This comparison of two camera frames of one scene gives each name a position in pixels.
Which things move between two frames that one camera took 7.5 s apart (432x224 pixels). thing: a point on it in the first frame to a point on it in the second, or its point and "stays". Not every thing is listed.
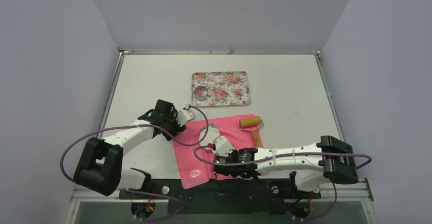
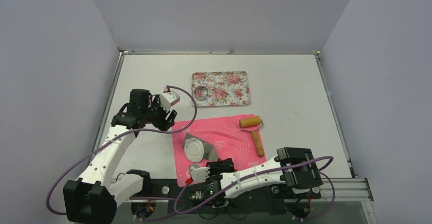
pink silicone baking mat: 194,161 stays
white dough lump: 212,133 to 193,149
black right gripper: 224,161 to 220,165
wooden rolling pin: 252,123 stays
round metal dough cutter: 200,93 stays
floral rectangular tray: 224,88 stays
